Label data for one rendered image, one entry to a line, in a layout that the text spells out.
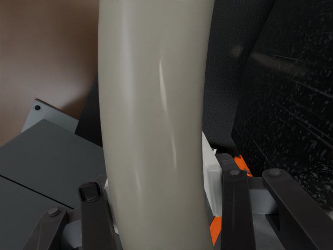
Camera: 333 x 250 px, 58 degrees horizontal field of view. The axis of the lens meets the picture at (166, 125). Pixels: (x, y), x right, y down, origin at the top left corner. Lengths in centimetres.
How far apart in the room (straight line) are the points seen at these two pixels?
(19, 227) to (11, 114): 60
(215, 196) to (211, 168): 2
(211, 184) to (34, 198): 64
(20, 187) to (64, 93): 44
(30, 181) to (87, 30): 52
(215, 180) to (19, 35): 104
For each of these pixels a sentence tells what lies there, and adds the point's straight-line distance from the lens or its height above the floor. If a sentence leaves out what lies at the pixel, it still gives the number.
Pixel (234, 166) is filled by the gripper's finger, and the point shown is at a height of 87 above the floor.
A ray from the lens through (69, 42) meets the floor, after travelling 109.
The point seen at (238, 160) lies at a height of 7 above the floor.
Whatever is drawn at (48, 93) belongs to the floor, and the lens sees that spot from 114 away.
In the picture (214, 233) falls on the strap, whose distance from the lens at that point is 127.
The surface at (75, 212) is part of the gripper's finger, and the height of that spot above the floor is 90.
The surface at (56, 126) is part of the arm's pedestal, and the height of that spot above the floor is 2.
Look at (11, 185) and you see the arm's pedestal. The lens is 79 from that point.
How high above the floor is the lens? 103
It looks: 73 degrees down
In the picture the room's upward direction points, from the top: 175 degrees counter-clockwise
